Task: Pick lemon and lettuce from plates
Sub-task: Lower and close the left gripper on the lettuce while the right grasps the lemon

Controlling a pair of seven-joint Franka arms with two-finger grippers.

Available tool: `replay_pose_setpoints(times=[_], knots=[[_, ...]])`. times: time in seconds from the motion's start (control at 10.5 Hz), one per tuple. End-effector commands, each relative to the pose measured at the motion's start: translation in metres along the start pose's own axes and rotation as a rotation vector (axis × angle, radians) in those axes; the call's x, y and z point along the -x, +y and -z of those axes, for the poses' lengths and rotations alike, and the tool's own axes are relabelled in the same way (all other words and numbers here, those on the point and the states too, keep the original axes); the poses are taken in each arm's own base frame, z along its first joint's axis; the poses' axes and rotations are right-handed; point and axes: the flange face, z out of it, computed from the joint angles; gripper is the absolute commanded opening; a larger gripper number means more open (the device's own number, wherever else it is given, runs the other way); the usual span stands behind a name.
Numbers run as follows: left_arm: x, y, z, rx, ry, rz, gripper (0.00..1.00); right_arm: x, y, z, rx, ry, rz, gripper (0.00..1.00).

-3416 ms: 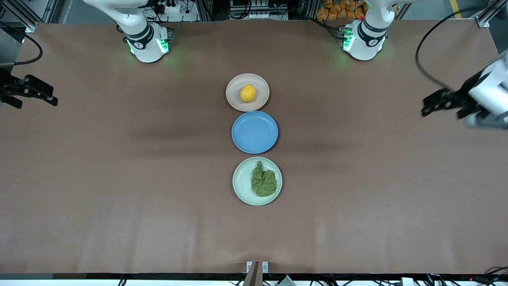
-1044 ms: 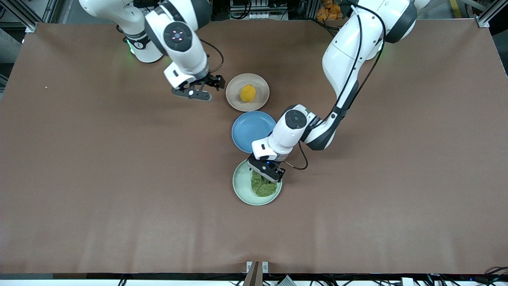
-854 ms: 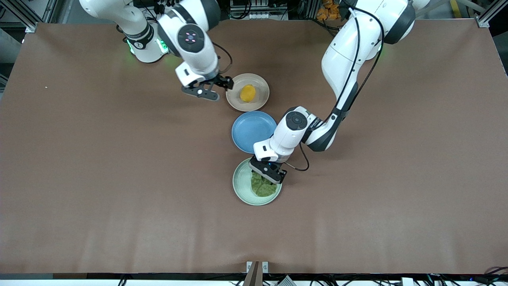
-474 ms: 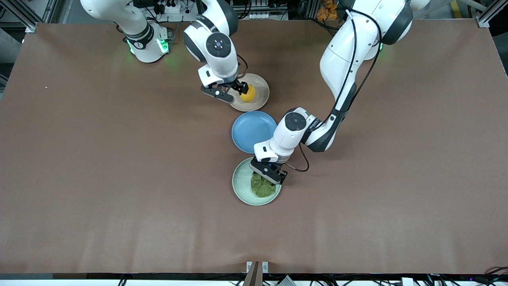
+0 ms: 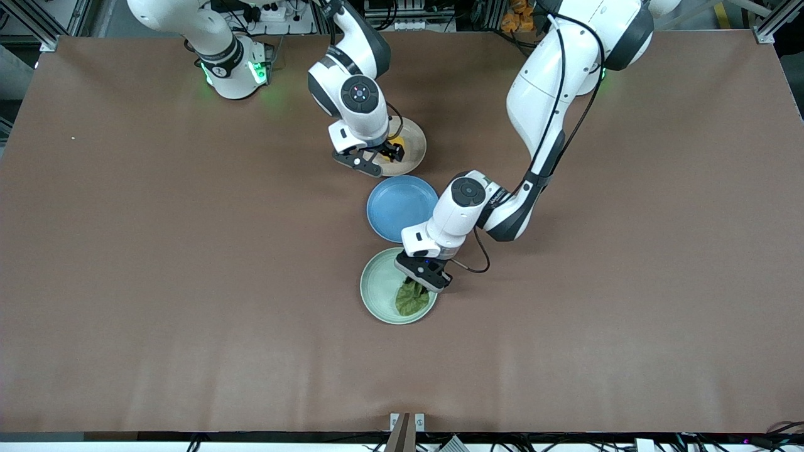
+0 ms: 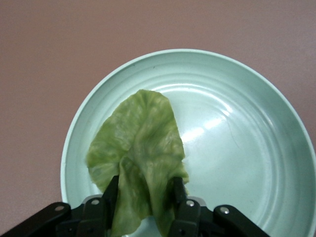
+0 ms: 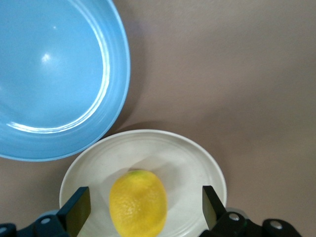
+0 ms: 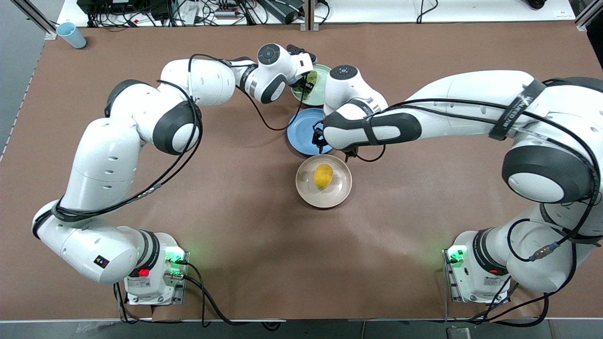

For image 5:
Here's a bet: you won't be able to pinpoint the white power strip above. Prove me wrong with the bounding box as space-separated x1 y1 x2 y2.
248 3 288 23

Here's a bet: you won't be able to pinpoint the blue plate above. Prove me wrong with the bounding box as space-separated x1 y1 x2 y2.
367 175 440 244

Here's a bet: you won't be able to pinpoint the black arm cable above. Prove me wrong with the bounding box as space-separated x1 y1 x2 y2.
449 13 607 274
386 102 406 143

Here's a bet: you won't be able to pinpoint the pale green plate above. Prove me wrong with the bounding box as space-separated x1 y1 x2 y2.
360 247 438 325

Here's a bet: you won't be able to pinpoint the beige plate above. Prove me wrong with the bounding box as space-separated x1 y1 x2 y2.
377 117 427 177

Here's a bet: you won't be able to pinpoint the orange snack bags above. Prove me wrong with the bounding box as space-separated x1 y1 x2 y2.
501 0 536 33

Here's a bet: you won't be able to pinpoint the green lettuce leaf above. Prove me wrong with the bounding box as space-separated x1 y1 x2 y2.
395 278 432 318

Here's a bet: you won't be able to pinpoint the aluminium frame post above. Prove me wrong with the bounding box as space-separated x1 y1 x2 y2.
0 0 60 52
752 0 804 45

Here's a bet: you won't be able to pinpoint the metal bracket with post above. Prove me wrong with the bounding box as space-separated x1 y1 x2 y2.
384 412 425 452

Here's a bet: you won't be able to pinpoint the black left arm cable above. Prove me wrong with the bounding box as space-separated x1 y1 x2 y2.
449 13 607 274

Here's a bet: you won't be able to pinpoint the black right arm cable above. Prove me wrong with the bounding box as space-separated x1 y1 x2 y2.
386 102 406 143

